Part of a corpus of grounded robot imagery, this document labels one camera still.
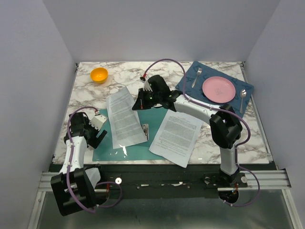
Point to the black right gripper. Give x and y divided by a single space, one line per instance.
140 104

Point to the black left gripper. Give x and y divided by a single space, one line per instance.
99 139

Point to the teal plastic folder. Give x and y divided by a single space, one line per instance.
105 152

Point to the silver folder clip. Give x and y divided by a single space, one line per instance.
145 128

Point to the single printed paper sheet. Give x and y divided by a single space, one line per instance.
124 122

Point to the printed white paper sheets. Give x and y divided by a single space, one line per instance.
176 137

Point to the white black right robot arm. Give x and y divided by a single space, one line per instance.
224 123

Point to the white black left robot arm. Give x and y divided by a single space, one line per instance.
73 187

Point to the orange plastic bowl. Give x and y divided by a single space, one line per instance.
99 75

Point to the blue fabric placemat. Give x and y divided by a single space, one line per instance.
207 72

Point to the silver fork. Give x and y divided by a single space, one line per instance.
199 71

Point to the pink plate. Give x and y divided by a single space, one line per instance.
218 89

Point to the silver spoon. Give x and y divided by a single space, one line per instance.
243 94

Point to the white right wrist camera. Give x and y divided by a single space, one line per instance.
147 87

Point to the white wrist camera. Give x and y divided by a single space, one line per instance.
147 87
98 121

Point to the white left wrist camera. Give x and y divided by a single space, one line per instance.
98 121

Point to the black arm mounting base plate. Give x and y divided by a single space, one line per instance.
157 181

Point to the aluminium extrusion rail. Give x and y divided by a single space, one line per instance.
268 180

